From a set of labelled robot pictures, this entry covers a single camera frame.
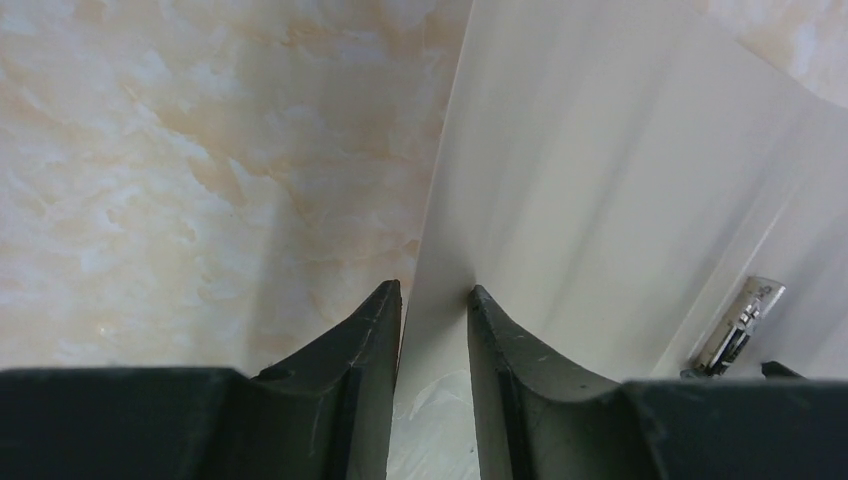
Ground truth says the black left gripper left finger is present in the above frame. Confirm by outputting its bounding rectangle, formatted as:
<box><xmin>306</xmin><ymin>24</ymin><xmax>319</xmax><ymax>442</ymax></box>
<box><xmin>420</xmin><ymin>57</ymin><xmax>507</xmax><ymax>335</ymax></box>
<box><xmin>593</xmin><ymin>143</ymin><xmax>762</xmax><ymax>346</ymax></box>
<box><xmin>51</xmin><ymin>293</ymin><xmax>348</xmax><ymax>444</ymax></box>
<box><xmin>1</xmin><ymin>280</ymin><xmax>402</xmax><ymax>479</ymax></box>

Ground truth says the metal folder clip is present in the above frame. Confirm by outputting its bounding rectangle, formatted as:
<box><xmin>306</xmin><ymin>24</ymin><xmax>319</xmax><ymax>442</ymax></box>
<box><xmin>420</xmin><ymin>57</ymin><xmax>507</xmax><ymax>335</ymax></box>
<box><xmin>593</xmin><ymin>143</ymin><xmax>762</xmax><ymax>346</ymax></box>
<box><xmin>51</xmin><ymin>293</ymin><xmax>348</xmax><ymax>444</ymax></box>
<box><xmin>681</xmin><ymin>276</ymin><xmax>786</xmax><ymax>378</ymax></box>

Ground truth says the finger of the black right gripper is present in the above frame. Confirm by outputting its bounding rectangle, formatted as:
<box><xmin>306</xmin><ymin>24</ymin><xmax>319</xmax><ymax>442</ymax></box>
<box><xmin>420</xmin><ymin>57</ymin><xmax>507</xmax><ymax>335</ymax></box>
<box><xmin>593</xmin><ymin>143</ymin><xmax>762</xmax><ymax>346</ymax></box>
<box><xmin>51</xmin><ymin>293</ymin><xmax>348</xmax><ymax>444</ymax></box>
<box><xmin>760</xmin><ymin>361</ymin><xmax>804</xmax><ymax>379</ymax></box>

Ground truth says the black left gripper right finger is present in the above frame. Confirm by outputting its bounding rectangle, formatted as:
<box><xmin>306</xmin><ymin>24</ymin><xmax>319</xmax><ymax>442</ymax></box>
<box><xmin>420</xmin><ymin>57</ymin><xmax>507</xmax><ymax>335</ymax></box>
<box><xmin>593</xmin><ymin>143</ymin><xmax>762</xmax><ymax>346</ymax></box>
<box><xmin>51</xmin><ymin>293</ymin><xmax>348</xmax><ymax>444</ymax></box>
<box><xmin>467</xmin><ymin>286</ymin><xmax>847</xmax><ymax>479</ymax></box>

